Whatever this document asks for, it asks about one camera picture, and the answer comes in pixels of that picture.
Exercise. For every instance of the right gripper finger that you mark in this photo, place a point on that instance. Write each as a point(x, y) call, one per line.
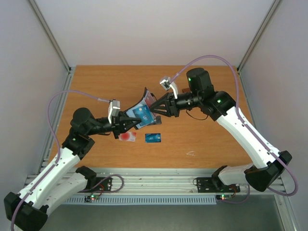
point(164, 98)
point(161, 107)

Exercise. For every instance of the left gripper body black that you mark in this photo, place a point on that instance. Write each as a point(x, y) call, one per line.
point(116, 126)

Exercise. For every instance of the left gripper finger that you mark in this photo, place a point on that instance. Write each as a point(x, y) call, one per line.
point(127, 126)
point(129, 120)

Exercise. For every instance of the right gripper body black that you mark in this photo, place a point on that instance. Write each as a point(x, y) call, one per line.
point(172, 106)

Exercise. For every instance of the red white credit card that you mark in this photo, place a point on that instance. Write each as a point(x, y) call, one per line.
point(128, 136)

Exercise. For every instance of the black VIP credit card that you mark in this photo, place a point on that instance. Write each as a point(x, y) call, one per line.
point(157, 121)

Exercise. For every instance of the blue credit card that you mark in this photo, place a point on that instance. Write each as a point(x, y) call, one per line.
point(152, 137)

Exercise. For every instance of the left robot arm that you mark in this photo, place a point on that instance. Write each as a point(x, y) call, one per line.
point(30, 208)

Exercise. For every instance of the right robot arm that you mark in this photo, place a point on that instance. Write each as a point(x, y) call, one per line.
point(268, 163)

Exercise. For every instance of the dark red credit card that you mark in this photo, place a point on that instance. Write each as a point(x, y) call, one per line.
point(149, 99)

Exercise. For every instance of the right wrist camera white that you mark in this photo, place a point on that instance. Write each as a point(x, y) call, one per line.
point(166, 83)

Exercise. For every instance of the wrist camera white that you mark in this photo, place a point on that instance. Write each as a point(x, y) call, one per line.
point(113, 109)
point(166, 83)

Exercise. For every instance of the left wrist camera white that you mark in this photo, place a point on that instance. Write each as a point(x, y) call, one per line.
point(113, 109)

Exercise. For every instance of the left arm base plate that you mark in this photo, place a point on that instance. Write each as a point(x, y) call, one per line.
point(98, 185)

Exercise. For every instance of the aluminium rail frame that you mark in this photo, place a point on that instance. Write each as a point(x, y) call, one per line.
point(163, 181)

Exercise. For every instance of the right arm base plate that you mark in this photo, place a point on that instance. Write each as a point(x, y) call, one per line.
point(209, 185)

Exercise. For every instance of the grey slotted cable duct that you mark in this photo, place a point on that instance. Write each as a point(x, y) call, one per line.
point(115, 200)

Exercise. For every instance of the left corner aluminium post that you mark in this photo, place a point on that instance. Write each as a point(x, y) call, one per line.
point(41, 19)

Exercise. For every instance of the corner aluminium post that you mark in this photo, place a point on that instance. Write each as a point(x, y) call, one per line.
point(41, 19)
point(259, 33)

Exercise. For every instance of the right corner aluminium post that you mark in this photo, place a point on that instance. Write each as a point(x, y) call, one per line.
point(259, 33)

